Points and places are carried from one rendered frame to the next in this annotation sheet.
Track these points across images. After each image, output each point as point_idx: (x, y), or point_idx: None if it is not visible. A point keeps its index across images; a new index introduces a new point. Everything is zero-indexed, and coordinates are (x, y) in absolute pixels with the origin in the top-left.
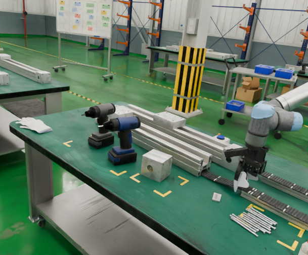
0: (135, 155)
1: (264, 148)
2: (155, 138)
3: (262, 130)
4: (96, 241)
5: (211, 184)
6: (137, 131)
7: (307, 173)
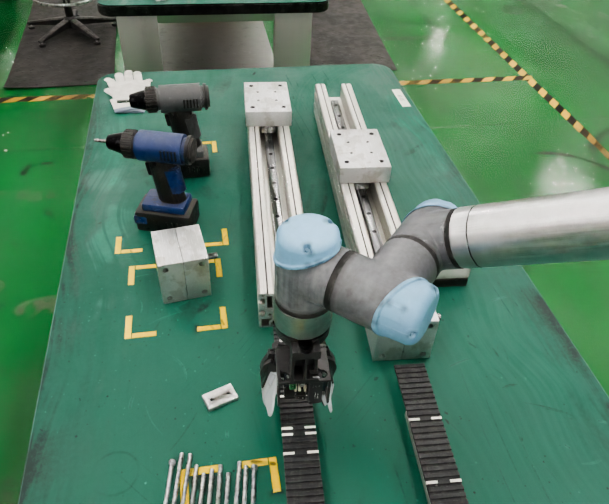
0: (185, 222)
1: (311, 347)
2: (254, 196)
3: (285, 299)
4: None
5: (260, 361)
6: (250, 164)
7: (605, 472)
